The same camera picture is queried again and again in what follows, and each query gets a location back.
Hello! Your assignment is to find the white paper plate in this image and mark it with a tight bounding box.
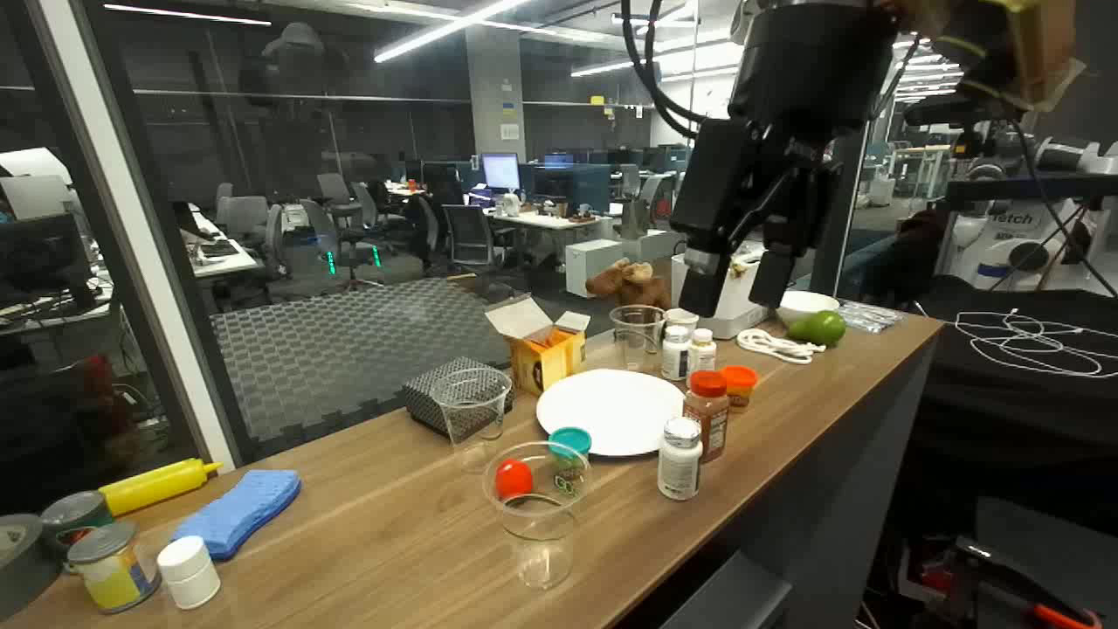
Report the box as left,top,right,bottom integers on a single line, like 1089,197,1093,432
534,367,693,460

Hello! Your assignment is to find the white pill bottle blue label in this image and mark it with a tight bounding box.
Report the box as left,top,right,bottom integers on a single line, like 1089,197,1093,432
658,323,700,389
654,417,706,504

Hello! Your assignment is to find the brown moose plush toy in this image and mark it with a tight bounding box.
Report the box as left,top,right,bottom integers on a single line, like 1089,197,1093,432
584,256,675,311

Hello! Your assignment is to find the ceiling light strip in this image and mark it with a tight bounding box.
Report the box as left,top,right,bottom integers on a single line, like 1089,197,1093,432
370,0,534,66

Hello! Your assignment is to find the white plastic bin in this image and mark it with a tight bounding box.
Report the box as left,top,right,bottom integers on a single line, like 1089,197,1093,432
667,238,797,344

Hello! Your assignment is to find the black equipment rig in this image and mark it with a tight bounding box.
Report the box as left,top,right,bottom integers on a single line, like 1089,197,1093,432
901,66,1118,292

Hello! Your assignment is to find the green tin can grey lid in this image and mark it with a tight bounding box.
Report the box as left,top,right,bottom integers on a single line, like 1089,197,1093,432
39,489,117,558

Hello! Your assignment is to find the dark foam floor mat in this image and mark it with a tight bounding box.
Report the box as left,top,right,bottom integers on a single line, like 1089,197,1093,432
205,273,521,460

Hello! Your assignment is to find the blue cloth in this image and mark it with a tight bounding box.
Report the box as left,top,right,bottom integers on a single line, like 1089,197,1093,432
171,465,304,561

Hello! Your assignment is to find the white bowl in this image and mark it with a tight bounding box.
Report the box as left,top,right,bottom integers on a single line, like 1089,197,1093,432
774,285,844,328

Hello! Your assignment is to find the orange red tool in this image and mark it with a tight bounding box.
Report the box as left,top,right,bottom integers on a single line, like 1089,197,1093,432
912,536,1106,629

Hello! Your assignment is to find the small white lidded container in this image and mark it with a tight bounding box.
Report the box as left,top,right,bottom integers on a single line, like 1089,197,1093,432
153,530,223,612

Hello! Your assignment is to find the white low cabinet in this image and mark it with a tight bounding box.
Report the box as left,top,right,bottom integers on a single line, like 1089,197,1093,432
563,238,628,299

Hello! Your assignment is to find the white window frame post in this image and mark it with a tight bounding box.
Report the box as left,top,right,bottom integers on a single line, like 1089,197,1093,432
33,0,246,473

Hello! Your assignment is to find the white rope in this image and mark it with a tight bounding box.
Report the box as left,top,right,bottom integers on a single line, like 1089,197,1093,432
951,303,1118,386

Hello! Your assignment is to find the grey duct tape roll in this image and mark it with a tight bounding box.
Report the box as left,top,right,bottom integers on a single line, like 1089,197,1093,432
0,509,65,622

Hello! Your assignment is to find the small red round object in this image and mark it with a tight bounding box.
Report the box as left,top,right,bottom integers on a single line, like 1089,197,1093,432
493,455,540,507

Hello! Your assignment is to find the grey patterned box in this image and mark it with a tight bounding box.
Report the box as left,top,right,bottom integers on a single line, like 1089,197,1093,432
398,354,516,444

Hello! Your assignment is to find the orange-capped brown spice bottle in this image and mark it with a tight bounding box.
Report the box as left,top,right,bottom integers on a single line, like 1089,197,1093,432
681,367,733,465

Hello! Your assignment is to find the black cloth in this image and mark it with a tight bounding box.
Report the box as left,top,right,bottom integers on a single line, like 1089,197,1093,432
912,275,1118,467

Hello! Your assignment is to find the green avocado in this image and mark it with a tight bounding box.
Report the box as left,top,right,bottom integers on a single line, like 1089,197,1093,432
788,306,848,348

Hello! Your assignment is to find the yellow-labelled tin can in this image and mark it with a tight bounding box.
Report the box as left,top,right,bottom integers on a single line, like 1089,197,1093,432
65,518,166,615

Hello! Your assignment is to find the yellow open tea box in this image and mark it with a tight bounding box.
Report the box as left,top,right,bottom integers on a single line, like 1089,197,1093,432
484,292,593,400

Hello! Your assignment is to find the black office chair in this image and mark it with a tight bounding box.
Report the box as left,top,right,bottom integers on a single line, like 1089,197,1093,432
441,204,511,283

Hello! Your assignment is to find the lit computer monitor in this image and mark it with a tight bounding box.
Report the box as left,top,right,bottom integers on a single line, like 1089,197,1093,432
480,149,525,197

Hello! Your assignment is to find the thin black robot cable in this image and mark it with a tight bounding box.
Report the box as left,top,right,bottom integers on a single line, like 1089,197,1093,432
620,0,732,140

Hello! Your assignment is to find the clear plastic packet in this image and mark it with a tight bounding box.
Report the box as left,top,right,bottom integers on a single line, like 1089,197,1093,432
834,298,907,339

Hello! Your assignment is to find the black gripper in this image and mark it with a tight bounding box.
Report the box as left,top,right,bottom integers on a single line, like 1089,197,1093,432
667,0,901,318

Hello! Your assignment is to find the white coiled cable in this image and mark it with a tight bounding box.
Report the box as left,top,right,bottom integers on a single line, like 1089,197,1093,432
733,325,829,369

